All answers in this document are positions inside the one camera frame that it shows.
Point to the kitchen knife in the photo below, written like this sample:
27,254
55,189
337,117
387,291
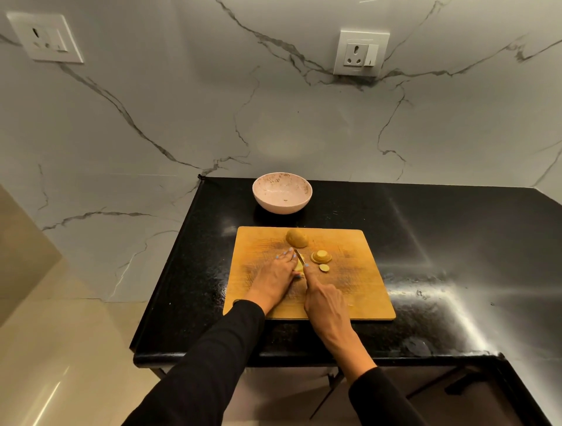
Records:
300,257

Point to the person's left fingers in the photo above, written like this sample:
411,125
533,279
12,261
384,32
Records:
286,260

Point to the wooden cutting board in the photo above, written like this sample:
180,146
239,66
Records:
342,281

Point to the small round potato slice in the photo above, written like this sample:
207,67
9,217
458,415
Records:
324,268

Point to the person's right hand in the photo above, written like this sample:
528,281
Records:
325,303

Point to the white wall socket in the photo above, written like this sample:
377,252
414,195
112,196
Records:
45,37
361,53

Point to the large round potato slice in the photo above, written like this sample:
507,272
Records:
321,256

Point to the person's left hand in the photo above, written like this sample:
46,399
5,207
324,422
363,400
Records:
272,278

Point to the person's right forearm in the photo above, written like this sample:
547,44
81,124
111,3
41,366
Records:
369,386

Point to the white speckled bowl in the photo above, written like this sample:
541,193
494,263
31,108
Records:
282,193

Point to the person's left forearm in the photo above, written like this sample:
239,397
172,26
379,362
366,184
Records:
197,373

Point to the brown potato half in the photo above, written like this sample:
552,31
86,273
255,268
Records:
297,237

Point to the yellow potato piece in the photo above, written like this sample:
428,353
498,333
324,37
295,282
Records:
299,266

